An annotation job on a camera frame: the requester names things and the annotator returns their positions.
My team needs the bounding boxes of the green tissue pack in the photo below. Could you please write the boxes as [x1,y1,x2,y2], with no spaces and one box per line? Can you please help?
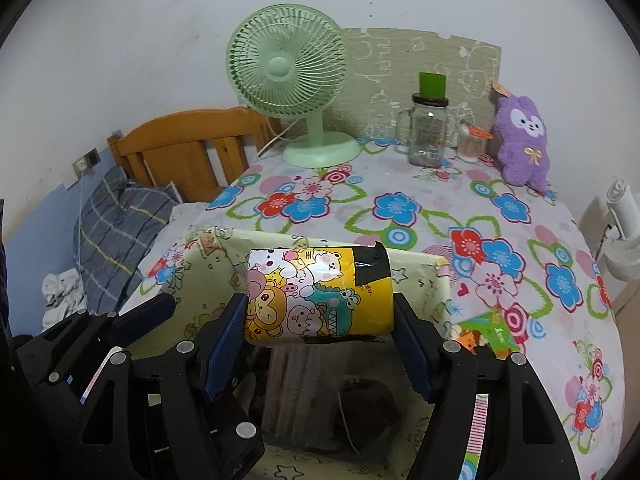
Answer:
[450,310,518,360]

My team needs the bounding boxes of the yellow cartoon tissue pack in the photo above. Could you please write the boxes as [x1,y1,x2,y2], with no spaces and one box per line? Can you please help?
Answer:
[245,243,394,344]

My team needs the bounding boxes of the clear plastic sleeve pack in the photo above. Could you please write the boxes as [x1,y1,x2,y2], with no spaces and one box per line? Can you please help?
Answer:
[262,344,349,454]

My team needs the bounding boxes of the pink tissue pack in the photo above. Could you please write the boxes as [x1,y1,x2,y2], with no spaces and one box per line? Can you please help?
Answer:
[79,347,122,404]

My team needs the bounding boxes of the white crumpled cloth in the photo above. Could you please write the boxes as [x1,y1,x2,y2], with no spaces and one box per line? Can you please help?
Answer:
[41,268,87,330]

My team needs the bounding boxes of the yellow cartoon storage box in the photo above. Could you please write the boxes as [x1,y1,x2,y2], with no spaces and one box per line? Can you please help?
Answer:
[125,226,449,479]

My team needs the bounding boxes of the grey plaid pillow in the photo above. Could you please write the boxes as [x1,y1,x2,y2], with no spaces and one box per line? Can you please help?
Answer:
[74,166,179,315]

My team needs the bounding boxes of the floral tablecloth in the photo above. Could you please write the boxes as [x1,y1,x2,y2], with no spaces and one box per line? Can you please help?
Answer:
[134,136,629,480]

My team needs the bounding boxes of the wooden bed headboard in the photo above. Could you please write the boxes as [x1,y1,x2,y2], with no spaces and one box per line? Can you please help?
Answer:
[107,106,281,203]

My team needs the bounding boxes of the glass mason jar mug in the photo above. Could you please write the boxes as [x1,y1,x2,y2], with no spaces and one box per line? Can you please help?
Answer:
[395,93,448,168]

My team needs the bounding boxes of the toothpick jar orange lid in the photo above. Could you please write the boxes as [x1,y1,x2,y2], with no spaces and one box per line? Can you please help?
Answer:
[457,120,494,162]

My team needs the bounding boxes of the purple plush bunny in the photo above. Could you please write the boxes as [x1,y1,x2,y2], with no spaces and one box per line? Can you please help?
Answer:
[494,94,550,193]

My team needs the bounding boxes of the white floor fan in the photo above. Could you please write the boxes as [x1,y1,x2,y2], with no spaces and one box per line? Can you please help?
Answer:
[597,179,640,282]

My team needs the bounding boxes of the green cup on jar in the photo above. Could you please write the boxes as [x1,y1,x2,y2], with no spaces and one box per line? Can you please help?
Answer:
[419,72,446,100]

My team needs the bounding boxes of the green patterned board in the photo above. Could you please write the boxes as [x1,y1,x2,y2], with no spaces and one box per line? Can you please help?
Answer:
[323,28,501,146]

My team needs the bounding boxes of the green desk fan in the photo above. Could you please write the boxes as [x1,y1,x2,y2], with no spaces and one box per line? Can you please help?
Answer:
[227,3,360,169]

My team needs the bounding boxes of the wall power socket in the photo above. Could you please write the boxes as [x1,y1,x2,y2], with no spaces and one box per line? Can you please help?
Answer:
[72,148,101,178]

